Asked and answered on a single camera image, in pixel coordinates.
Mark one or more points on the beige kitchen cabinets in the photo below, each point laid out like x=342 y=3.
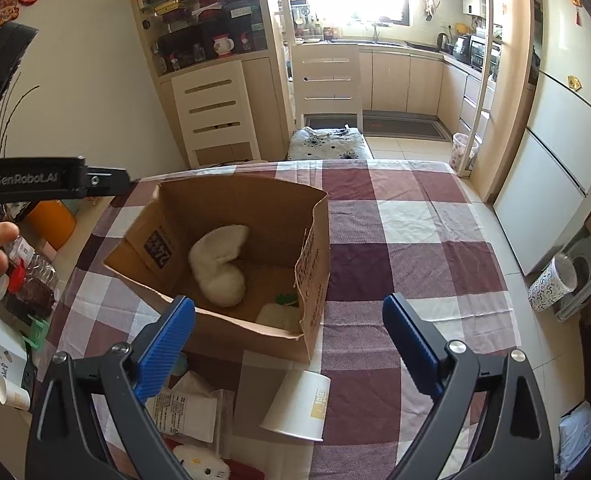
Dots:
x=400 y=80

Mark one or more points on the clear square plastic packet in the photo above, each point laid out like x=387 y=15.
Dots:
x=268 y=380

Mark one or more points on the row of condiment bottles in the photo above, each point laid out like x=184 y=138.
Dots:
x=315 y=30

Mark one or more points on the red-capped brown jar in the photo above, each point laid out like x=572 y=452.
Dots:
x=32 y=300

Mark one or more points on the white tissue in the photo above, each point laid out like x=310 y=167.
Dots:
x=195 y=385

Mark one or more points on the floral waste bin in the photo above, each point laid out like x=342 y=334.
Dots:
x=463 y=152

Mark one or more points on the beige shelf cabinet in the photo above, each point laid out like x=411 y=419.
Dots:
x=255 y=85

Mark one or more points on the hanging kitchen utensils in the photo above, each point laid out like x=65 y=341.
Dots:
x=429 y=7

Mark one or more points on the brown cardboard box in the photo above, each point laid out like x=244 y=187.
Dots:
x=215 y=205

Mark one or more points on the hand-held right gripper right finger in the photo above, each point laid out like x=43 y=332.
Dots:
x=410 y=345

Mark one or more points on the dried branches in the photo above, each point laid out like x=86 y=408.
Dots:
x=0 y=120

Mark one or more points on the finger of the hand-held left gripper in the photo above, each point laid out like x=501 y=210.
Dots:
x=50 y=180

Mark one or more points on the orange canister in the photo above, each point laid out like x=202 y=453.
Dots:
x=50 y=225

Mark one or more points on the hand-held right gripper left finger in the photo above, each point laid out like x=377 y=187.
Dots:
x=168 y=345

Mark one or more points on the grey floral seat cushion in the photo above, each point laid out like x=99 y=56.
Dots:
x=325 y=145

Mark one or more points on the countertop oven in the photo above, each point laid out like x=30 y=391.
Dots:
x=483 y=55

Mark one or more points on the white fluffy plush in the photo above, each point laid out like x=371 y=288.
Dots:
x=218 y=270

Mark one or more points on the purple checkered tablecloth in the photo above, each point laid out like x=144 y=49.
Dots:
x=400 y=270

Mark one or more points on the clear plastic bag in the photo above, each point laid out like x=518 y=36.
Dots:
x=185 y=415

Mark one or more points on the black device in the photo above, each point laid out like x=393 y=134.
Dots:
x=29 y=375

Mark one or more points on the white cat plush toy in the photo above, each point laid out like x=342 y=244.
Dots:
x=200 y=465

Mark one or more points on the patterned cup near fridge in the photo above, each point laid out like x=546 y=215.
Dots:
x=548 y=287

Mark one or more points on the white item with green trim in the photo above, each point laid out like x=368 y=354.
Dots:
x=275 y=317

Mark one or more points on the clear plastic water bottle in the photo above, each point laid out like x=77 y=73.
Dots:
x=42 y=267

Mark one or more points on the yellow fridge magnet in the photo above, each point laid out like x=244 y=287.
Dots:
x=574 y=82

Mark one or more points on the white slatted chair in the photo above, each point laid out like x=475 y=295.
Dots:
x=215 y=110
x=325 y=70

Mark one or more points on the white water heater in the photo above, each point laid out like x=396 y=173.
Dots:
x=470 y=6

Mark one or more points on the dark floor mat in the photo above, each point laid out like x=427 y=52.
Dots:
x=400 y=127

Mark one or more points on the green plastic holder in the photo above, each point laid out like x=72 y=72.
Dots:
x=37 y=335

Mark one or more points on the white cartoon print box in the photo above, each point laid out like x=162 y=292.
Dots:
x=0 y=355

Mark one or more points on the steel kettle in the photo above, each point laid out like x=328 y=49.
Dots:
x=443 y=41

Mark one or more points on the white and red mug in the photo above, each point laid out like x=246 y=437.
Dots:
x=223 y=45

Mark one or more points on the blue and white plastic bag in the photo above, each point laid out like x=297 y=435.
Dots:
x=578 y=435

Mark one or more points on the black air fryer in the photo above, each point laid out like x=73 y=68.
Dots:
x=461 y=49

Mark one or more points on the white refrigerator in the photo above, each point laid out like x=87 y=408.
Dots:
x=560 y=160

